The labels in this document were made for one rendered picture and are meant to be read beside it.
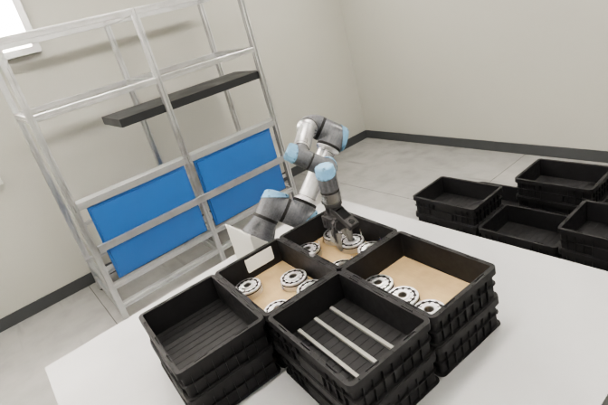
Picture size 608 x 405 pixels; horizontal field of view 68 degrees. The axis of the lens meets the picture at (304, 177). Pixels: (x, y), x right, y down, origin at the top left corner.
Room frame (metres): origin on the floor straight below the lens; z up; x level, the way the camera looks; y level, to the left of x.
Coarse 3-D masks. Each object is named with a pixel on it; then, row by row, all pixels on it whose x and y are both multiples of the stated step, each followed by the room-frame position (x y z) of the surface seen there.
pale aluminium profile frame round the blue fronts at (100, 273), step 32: (192, 0) 3.47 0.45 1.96; (32, 32) 2.88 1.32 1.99; (64, 32) 3.60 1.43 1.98; (0, 64) 2.76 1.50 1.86; (256, 64) 3.71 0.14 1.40; (96, 96) 2.99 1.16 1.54; (160, 96) 3.25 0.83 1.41; (32, 128) 2.76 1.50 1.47; (160, 160) 3.78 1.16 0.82; (64, 192) 2.76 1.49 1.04; (288, 192) 3.66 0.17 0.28; (224, 224) 3.29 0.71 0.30; (96, 256) 2.76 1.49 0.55; (224, 256) 3.24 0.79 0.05
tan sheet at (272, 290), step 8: (280, 264) 1.60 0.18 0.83; (288, 264) 1.58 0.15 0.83; (264, 272) 1.57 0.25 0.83; (272, 272) 1.55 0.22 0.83; (280, 272) 1.54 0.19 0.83; (264, 280) 1.51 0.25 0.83; (272, 280) 1.50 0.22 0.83; (264, 288) 1.46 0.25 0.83; (272, 288) 1.44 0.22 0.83; (280, 288) 1.43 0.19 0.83; (264, 296) 1.41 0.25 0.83; (272, 296) 1.40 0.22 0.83; (280, 296) 1.38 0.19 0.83; (288, 296) 1.37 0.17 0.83; (256, 304) 1.37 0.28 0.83; (264, 304) 1.36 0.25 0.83
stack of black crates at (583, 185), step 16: (544, 160) 2.38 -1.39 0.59; (528, 176) 2.31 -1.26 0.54; (544, 176) 2.37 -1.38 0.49; (560, 176) 2.30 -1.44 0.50; (576, 176) 2.23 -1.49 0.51; (592, 176) 2.17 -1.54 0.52; (528, 192) 2.19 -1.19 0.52; (544, 192) 2.12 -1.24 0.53; (560, 192) 2.05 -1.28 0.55; (576, 192) 1.98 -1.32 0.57; (592, 192) 1.92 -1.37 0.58; (544, 208) 2.12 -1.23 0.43; (560, 208) 2.05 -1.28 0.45
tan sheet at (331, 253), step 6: (324, 246) 1.65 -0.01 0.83; (330, 246) 1.64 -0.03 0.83; (336, 246) 1.63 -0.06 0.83; (324, 252) 1.60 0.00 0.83; (330, 252) 1.59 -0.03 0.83; (336, 252) 1.58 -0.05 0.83; (342, 252) 1.56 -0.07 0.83; (324, 258) 1.56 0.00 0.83; (330, 258) 1.55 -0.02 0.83; (336, 258) 1.54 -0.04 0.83; (342, 258) 1.53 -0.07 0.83; (348, 258) 1.51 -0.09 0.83
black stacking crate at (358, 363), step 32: (320, 288) 1.24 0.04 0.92; (352, 288) 1.23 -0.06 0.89; (288, 320) 1.17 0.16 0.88; (384, 320) 1.12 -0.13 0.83; (416, 320) 0.99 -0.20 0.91; (288, 352) 1.09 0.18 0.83; (320, 352) 1.06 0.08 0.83; (352, 352) 1.03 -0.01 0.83; (384, 352) 1.00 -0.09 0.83; (416, 352) 0.92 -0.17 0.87; (320, 384) 0.94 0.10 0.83; (384, 384) 0.87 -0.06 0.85
